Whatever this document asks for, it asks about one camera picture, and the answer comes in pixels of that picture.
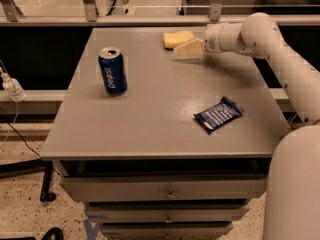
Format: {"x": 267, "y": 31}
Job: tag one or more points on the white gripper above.
{"x": 211, "y": 39}

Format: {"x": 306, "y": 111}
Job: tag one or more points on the yellow sponge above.
{"x": 174, "y": 39}

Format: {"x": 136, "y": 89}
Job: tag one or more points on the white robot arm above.
{"x": 292, "y": 204}

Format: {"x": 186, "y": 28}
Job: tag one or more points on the blue snack wrapper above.
{"x": 217, "y": 116}

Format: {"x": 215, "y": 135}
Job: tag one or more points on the blue Pepsi can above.
{"x": 111, "y": 64}

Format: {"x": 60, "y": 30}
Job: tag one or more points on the metal window railing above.
{"x": 153, "y": 12}

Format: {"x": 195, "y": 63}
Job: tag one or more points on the grey drawer cabinet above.
{"x": 140, "y": 162}

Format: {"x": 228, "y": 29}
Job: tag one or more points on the white power plug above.
{"x": 12, "y": 87}

